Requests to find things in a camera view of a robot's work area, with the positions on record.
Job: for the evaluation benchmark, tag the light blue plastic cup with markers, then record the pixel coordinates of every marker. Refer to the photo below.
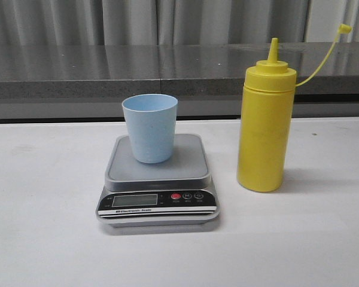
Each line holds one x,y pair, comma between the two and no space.
150,120

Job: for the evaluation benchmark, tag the yellow squeeze bottle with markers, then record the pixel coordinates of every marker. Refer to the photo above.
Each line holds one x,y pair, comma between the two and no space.
267,105

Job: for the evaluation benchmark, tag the silver electronic kitchen scale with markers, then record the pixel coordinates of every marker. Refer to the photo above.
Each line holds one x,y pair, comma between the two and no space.
175,196

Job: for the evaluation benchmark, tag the grey stone counter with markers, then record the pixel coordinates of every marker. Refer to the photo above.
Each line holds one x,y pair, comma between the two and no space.
79,83

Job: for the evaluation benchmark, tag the grey curtain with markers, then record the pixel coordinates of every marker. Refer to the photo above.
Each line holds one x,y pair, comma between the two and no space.
173,22

